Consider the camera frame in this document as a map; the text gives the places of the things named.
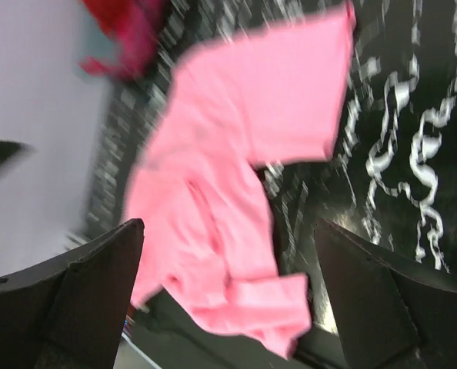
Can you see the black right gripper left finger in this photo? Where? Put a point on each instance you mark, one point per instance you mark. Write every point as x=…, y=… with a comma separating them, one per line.
x=69, y=311

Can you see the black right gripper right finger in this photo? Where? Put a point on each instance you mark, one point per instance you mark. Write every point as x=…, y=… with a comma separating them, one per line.
x=390, y=311

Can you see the black marble pattern mat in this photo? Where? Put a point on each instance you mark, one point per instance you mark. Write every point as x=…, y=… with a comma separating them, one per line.
x=379, y=220

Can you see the pink t-shirt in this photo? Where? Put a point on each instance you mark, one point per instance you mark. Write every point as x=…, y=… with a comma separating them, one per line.
x=274, y=94

